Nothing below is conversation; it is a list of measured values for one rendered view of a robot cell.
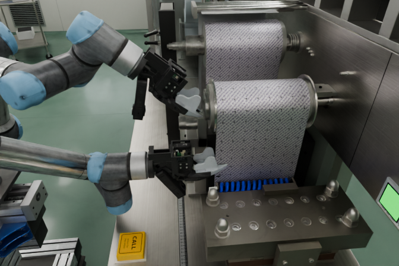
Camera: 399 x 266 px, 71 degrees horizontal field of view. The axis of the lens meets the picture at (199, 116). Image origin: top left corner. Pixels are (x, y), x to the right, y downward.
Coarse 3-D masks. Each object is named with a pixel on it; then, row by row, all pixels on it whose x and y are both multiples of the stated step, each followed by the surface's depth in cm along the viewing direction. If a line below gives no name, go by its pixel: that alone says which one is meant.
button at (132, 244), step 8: (136, 232) 79; (144, 232) 79; (120, 240) 77; (128, 240) 77; (136, 240) 77; (144, 240) 77; (120, 248) 75; (128, 248) 75; (136, 248) 75; (144, 248) 76; (120, 256) 73; (128, 256) 73; (136, 256) 74
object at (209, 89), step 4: (208, 84) 72; (208, 88) 71; (308, 88) 71; (208, 92) 72; (212, 92) 69; (212, 96) 69; (212, 100) 69; (212, 104) 68; (212, 108) 69; (212, 112) 69; (212, 116) 69; (308, 116) 72; (208, 120) 75; (212, 120) 70; (208, 124) 75; (212, 124) 71
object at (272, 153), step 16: (304, 128) 73; (224, 144) 74; (240, 144) 74; (256, 144) 75; (272, 144) 75; (288, 144) 76; (224, 160) 76; (240, 160) 77; (256, 160) 78; (272, 160) 78; (288, 160) 79; (224, 176) 80; (240, 176) 80; (256, 176) 81; (272, 176) 81; (288, 176) 82
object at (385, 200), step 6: (390, 186) 55; (384, 192) 57; (390, 192) 55; (396, 192) 54; (384, 198) 57; (390, 198) 55; (396, 198) 54; (384, 204) 57; (390, 204) 55; (396, 204) 54; (390, 210) 55; (396, 210) 54; (396, 216) 54
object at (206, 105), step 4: (204, 92) 73; (204, 96) 71; (208, 96) 71; (204, 100) 71; (208, 100) 71; (204, 104) 71; (208, 104) 71; (204, 108) 72; (208, 108) 71; (204, 112) 72; (208, 112) 71; (204, 116) 73; (208, 116) 72
